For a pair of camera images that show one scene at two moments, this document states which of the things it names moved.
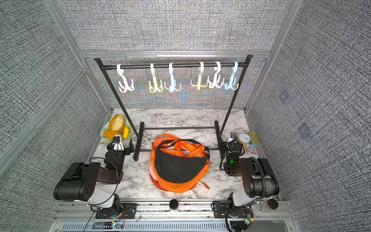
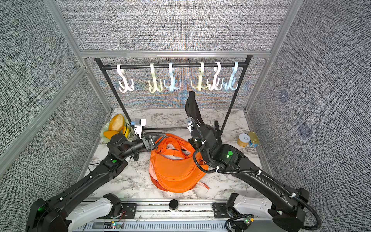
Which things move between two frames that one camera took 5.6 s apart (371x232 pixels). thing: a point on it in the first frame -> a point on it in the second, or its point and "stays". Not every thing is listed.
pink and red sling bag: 151,171 stays
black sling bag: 177,168 -> 192,108
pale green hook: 157,87 stays
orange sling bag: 172,144 stays
